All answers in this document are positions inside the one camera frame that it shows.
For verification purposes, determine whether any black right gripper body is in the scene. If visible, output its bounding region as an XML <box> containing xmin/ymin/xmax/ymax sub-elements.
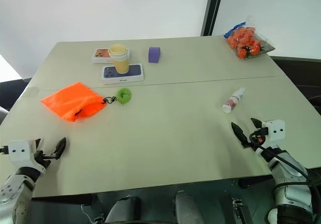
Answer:
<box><xmin>246</xmin><ymin>128</ymin><xmax>267</xmax><ymax>151</ymax></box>

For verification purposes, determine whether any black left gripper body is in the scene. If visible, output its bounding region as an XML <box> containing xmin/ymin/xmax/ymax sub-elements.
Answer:
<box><xmin>33</xmin><ymin>150</ymin><xmax>57</xmax><ymax>171</ymax></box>

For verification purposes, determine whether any orange drawstring pouch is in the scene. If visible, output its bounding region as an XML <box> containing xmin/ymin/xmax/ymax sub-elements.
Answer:
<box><xmin>40</xmin><ymin>81</ymin><xmax>105</xmax><ymax>123</ymax></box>

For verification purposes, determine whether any bag of orange fruit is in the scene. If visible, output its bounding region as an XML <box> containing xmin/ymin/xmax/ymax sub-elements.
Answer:
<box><xmin>223</xmin><ymin>15</ymin><xmax>276</xmax><ymax>60</ymax></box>

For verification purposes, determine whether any small white pink-labelled bottle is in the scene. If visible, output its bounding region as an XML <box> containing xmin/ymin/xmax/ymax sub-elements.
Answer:
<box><xmin>222</xmin><ymin>87</ymin><xmax>247</xmax><ymax>114</ymax></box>

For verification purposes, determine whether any green fuzzy hair scrunchie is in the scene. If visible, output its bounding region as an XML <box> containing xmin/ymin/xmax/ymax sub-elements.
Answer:
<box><xmin>115</xmin><ymin>88</ymin><xmax>132</xmax><ymax>105</ymax></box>

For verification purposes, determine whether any dark rounded shape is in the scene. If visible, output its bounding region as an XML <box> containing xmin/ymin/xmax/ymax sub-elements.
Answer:
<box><xmin>104</xmin><ymin>196</ymin><xmax>141</xmax><ymax>224</ymax></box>

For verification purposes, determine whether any grey rounded shape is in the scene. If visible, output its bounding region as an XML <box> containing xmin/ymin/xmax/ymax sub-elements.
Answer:
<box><xmin>174</xmin><ymin>190</ymin><xmax>206</xmax><ymax>224</ymax></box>

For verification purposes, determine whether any white phone box orange print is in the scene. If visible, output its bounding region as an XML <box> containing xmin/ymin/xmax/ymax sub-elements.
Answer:
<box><xmin>91</xmin><ymin>48</ymin><xmax>132</xmax><ymax>64</ymax></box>

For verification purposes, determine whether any yellow paper cup stack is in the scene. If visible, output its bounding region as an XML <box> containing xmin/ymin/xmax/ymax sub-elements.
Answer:
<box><xmin>108</xmin><ymin>43</ymin><xmax>132</xmax><ymax>74</ymax></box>

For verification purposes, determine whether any blue phone box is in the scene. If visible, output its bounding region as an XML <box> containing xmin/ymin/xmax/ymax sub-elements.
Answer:
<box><xmin>101</xmin><ymin>63</ymin><xmax>146</xmax><ymax>85</ymax></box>

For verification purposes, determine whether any purple cube box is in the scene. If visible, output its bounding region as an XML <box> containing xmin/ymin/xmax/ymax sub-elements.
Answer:
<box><xmin>147</xmin><ymin>46</ymin><xmax>162</xmax><ymax>64</ymax></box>

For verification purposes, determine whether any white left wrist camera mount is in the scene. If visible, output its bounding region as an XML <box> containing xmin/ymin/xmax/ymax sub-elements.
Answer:
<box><xmin>7</xmin><ymin>139</ymin><xmax>47</xmax><ymax>175</ymax></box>

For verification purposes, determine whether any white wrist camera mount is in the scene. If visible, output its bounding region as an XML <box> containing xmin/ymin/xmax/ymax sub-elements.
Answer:
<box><xmin>7</xmin><ymin>139</ymin><xmax>47</xmax><ymax>175</ymax></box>
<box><xmin>260</xmin><ymin>119</ymin><xmax>286</xmax><ymax>143</ymax></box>

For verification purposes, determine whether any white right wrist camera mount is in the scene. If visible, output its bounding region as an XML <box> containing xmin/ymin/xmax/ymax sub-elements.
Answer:
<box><xmin>260</xmin><ymin>119</ymin><xmax>286</xmax><ymax>143</ymax></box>

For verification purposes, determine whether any black twisted wire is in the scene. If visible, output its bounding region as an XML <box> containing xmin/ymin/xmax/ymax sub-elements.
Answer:
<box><xmin>101</xmin><ymin>96</ymin><xmax>117</xmax><ymax>105</ymax></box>

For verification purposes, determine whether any black table frame bracket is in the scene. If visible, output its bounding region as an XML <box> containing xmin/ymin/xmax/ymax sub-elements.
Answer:
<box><xmin>232</xmin><ymin>198</ymin><xmax>252</xmax><ymax>224</ymax></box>

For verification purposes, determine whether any dark window frame post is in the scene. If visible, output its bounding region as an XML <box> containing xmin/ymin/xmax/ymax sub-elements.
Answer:
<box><xmin>200</xmin><ymin>0</ymin><xmax>226</xmax><ymax>37</ymax></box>

